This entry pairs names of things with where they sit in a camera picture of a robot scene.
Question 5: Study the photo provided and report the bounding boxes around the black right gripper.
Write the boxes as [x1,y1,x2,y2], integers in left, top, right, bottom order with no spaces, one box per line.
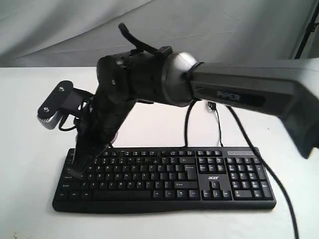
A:
[67,82,132,179]

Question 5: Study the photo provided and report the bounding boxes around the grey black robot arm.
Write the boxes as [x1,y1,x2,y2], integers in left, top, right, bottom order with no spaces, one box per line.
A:
[67,52,319,178]

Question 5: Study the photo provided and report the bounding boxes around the black acer keyboard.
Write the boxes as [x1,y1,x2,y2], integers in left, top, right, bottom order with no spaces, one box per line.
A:
[52,147,276,214]

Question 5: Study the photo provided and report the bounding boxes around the grey backdrop cloth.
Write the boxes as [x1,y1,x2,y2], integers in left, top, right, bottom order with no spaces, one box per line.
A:
[0,0,316,67]

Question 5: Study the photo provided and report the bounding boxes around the black tripod stand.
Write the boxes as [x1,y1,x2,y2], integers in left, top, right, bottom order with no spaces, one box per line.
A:
[294,0,319,59]

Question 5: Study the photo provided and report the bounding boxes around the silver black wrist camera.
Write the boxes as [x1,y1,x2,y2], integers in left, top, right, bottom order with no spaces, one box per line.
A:
[37,80,93,130]

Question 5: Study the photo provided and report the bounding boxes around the black camera cable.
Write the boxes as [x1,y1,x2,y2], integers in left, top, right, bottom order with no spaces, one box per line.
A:
[118,22,160,55]

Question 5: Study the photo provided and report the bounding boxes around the black USB cable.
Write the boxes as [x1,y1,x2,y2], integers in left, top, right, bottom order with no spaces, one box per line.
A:
[205,101,224,148]

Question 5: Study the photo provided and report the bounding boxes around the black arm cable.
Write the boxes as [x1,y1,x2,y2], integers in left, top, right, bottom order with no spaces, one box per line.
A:
[225,106,300,239]

